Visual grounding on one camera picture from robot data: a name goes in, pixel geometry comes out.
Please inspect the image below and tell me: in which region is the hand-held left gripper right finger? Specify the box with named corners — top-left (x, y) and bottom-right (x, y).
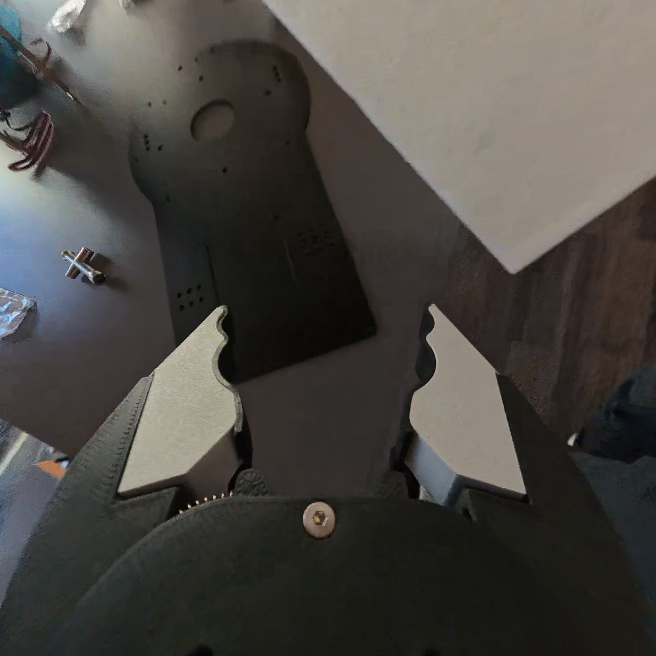
top-left (391, 303), bottom-right (529, 508)

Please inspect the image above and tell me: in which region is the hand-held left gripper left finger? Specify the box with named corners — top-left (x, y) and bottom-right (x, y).
top-left (117, 305), bottom-right (252, 500)

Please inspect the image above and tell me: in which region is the black metal base plate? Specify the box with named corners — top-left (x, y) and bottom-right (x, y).
top-left (127, 40), bottom-right (378, 385)

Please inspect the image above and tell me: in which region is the dark desk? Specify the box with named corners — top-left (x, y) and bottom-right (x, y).
top-left (0, 0), bottom-right (513, 495)

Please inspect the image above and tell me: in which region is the silver cross wrench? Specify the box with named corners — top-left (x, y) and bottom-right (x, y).
top-left (60, 247), bottom-right (108, 286)

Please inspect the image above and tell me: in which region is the crumpled clear screw bag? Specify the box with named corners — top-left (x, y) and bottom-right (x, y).
top-left (0, 287), bottom-right (38, 340)
top-left (47, 0), bottom-right (89, 34)

